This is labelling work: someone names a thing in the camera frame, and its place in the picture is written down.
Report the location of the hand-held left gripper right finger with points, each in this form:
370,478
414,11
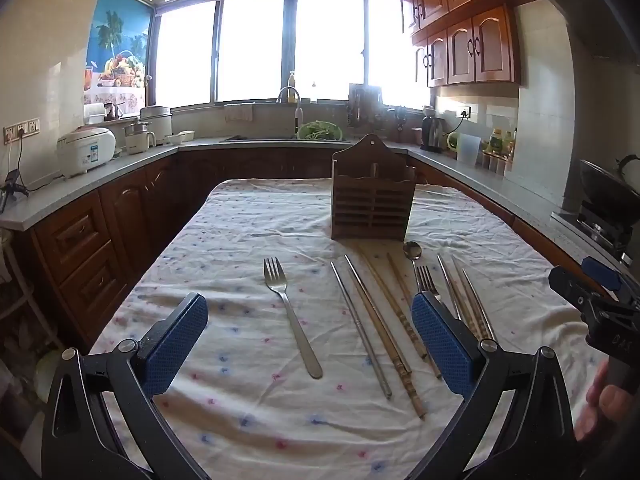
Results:
440,345

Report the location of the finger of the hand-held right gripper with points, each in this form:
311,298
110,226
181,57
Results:
600,271
567,285

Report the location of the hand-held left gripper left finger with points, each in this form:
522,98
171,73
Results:
177,340

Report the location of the metal chopstick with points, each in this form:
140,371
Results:
360,330
471,300
481,310
449,285

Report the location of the wooden chopstick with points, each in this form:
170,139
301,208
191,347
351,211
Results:
395,305
384,335
401,274

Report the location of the stainless steel fork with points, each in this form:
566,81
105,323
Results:
426,280
299,332

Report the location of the stainless steel spoon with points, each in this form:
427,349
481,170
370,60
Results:
413,250

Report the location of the wooden utensil holder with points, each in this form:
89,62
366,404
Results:
372,200

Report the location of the person's right hand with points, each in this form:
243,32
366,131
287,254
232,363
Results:
607,405

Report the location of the gas stove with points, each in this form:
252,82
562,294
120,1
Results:
600,230

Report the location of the black wok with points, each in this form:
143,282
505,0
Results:
607,180

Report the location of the white floral tablecloth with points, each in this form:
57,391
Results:
240,240

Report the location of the wooden base cabinets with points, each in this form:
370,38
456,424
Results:
85,245

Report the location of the row of spice jars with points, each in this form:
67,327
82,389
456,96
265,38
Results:
495,164

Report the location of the yellow oil bottle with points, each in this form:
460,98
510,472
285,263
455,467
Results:
495,141
508,144

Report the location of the grey countertop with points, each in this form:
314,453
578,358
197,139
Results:
30,210

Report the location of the small white bowl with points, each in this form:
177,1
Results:
175,139

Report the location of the electric kettle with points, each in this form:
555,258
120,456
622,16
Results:
432,135

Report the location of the small white electric cooker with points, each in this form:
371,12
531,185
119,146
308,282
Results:
137,140

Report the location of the white lidded container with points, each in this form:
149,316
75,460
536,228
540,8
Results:
186,135

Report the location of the white rice cooker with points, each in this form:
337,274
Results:
85,150

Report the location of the white electric pot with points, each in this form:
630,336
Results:
157,125

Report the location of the knife block with scissors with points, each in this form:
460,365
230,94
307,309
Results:
400,127

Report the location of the white ceramic bowl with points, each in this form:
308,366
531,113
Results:
428,110

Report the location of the phone on tripod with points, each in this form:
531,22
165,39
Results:
11,185

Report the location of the white dish towel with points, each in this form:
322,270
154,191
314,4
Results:
239,112

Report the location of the green colander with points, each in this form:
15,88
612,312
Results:
320,131

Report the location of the kitchen faucet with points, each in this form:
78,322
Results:
298,110

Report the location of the range hood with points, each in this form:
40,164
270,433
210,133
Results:
600,10

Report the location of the yellow soap bottle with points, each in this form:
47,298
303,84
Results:
291,87

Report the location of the small dark-capped bottle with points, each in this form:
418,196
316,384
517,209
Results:
313,94

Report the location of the kitchen window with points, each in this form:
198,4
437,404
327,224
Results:
250,45

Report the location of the wall socket with plug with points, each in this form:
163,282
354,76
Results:
464,112

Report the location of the wooden wall cabinets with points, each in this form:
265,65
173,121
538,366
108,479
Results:
480,45

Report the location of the wall power outlet strip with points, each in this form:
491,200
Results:
22,130

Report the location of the tropical fruit wall poster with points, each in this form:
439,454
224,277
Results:
117,35

